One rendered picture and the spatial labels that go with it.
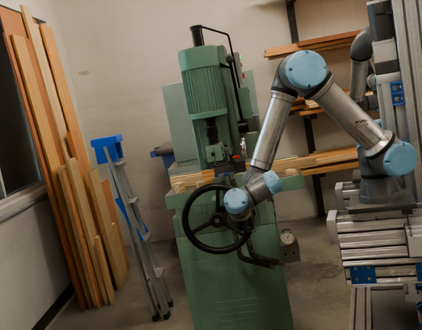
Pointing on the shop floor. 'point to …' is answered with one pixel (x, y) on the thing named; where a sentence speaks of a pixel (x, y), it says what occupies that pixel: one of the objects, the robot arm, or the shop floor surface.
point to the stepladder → (114, 143)
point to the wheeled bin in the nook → (166, 150)
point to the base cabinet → (235, 283)
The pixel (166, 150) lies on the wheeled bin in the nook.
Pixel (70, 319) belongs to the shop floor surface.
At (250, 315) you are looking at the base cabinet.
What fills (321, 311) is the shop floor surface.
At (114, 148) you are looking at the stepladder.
